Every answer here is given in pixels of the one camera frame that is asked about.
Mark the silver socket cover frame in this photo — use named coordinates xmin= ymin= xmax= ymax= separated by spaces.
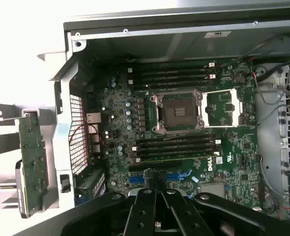
xmin=200 ymin=89 xmax=244 ymax=128

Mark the small white barcode sticker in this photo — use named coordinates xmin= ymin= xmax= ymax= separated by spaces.
xmin=204 ymin=30 xmax=232 ymax=39

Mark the CPU socket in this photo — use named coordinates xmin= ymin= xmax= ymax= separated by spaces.
xmin=151 ymin=89 xmax=206 ymax=135

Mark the blue expansion slot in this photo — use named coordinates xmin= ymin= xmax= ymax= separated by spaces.
xmin=129 ymin=170 xmax=194 ymax=185

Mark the black RAM slot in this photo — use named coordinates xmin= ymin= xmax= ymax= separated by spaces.
xmin=132 ymin=147 xmax=221 ymax=156
xmin=127 ymin=73 xmax=217 ymax=81
xmin=135 ymin=136 xmax=222 ymax=145
xmin=135 ymin=153 xmax=221 ymax=164
xmin=127 ymin=79 xmax=217 ymax=87
xmin=127 ymin=62 xmax=217 ymax=70
xmin=132 ymin=142 xmax=221 ymax=150
xmin=127 ymin=68 xmax=217 ymax=76

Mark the red black twisted wire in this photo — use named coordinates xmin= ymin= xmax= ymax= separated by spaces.
xmin=70 ymin=123 xmax=103 ymax=148

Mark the green Dell motherboard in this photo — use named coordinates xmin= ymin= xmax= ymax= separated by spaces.
xmin=86 ymin=59 xmax=261 ymax=212

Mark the open black PC case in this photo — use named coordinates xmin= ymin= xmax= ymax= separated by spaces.
xmin=36 ymin=7 xmax=290 ymax=222

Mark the silver chipset heatsink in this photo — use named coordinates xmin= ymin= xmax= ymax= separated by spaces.
xmin=200 ymin=183 xmax=226 ymax=197

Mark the long black expansion slot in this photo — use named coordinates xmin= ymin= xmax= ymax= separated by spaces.
xmin=129 ymin=161 xmax=181 ymax=174

